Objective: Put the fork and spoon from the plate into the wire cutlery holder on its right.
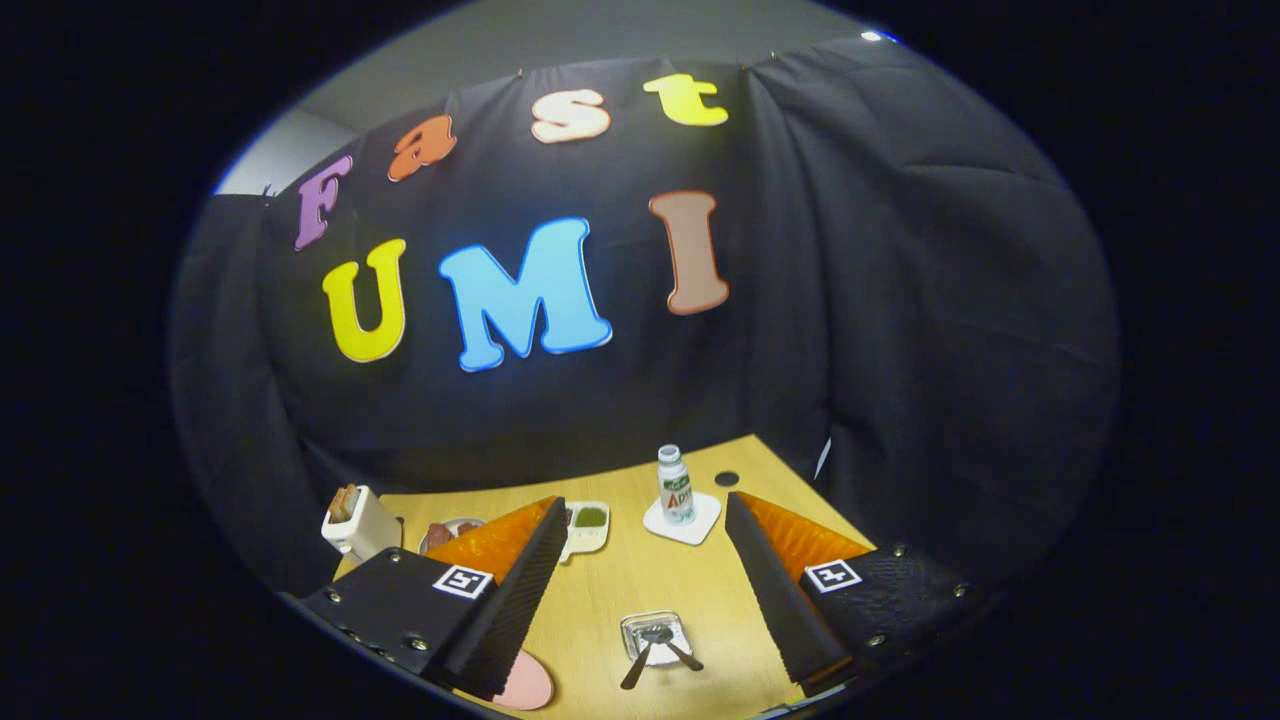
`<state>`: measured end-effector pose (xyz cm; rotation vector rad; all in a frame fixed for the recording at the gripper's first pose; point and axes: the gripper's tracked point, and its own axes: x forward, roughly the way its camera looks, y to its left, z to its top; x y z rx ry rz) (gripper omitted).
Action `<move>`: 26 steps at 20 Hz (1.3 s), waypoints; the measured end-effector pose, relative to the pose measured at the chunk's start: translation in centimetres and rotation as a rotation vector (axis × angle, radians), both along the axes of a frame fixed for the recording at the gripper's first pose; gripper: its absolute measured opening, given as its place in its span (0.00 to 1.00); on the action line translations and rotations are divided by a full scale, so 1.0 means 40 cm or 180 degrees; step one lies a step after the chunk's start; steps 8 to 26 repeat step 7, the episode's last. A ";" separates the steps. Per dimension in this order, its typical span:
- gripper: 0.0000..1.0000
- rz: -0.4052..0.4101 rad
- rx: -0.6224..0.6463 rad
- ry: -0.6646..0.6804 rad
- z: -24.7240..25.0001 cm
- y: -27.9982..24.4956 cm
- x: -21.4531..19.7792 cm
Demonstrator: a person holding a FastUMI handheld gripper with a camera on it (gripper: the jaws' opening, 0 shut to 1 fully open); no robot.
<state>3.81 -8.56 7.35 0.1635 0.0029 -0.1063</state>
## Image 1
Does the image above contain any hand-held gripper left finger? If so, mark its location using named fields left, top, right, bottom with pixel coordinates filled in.
left=300, top=496, right=569, bottom=701

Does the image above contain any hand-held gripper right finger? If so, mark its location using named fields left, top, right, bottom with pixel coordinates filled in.
left=725, top=490, right=976, bottom=699

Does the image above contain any metal spoon brown handle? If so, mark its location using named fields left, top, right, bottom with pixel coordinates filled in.
left=640, top=624, right=704, bottom=673

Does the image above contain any pink round plate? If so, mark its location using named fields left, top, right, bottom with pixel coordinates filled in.
left=490, top=650, right=555, bottom=712

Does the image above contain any round grey food plate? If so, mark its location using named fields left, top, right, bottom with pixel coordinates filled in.
left=419, top=517, right=488, bottom=556

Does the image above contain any white divided tray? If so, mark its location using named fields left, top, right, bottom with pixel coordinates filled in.
left=558, top=500, right=611, bottom=564

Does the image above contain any white square coaster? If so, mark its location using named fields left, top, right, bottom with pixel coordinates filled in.
left=643, top=490, right=723, bottom=546

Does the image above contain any white drink bottle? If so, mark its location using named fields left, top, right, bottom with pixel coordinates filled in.
left=657, top=444, right=696, bottom=526

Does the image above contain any white toaster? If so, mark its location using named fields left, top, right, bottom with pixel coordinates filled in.
left=321, top=485, right=403, bottom=563

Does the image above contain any metal wire basket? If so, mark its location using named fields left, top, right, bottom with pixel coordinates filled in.
left=620, top=611, right=693, bottom=667

